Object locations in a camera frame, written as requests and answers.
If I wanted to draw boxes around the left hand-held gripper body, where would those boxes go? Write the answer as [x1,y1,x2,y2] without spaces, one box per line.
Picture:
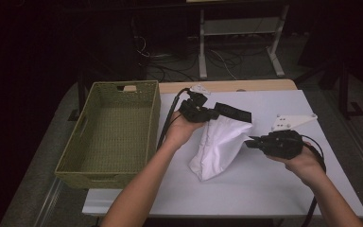
[178,83,212,124]

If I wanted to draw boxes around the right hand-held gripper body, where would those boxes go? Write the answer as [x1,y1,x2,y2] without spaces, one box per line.
[258,113,319,160]

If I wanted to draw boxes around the white shorts with black waistband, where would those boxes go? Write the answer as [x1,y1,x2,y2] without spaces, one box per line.
[188,101,253,183]

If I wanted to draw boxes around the green woven basket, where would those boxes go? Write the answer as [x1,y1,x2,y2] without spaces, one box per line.
[54,79,162,190]

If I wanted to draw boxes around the person's left hand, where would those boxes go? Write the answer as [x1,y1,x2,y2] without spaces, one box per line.
[164,110,207,151]

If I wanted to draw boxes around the person's right hand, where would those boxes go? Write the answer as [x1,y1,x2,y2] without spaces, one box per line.
[266,142,327,187]

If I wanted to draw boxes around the light wooden board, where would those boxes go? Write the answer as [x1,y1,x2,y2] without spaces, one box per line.
[159,79,298,95]

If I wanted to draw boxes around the black metal stand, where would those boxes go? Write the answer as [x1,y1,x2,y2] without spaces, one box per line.
[296,56,363,119]

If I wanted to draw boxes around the white metal stand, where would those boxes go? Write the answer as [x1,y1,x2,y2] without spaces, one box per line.
[198,4,291,79]

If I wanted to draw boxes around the black table leg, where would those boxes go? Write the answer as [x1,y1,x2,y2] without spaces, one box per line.
[67,75,90,122]

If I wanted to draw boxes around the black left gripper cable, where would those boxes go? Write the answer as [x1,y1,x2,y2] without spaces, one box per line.
[156,87,192,151]

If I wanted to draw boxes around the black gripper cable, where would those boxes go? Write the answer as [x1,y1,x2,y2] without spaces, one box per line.
[156,87,192,151]
[300,134,327,227]

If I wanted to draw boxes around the tangle of floor cables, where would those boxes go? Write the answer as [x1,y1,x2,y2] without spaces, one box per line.
[133,34,244,83]

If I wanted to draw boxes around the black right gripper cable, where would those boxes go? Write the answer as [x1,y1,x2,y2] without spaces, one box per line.
[300,134,327,227]

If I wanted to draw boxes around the metal floor rail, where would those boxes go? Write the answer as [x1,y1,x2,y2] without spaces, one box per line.
[36,178,64,227]

